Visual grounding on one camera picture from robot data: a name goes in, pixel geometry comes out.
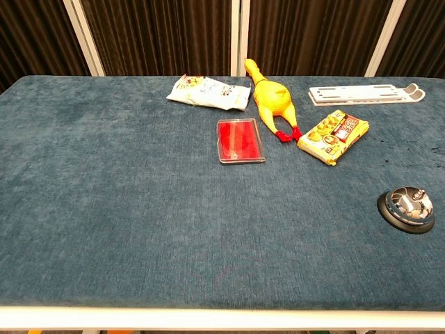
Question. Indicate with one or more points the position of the clear case with red insert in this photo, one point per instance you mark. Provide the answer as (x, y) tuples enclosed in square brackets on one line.
[(240, 141)]

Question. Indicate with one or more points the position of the white snack bag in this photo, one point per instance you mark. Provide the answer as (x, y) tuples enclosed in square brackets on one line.
[(208, 94)]

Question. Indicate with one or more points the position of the yellow rubber chicken toy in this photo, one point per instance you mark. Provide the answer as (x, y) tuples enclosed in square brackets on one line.
[(273, 99)]

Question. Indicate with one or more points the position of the blue fabric table mat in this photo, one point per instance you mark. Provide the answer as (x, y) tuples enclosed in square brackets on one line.
[(139, 208)]

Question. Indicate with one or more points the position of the yellow snack package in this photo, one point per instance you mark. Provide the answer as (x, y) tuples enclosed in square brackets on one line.
[(330, 139)]

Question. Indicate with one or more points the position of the white folding stand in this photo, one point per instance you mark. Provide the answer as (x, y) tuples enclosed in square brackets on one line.
[(347, 94)]

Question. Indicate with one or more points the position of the dark pleated partition panel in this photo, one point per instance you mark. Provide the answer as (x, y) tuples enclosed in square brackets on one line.
[(34, 38), (306, 35), (417, 38), (156, 35)]

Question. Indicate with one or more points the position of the white table frame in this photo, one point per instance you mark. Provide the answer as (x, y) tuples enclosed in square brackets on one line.
[(208, 318)]

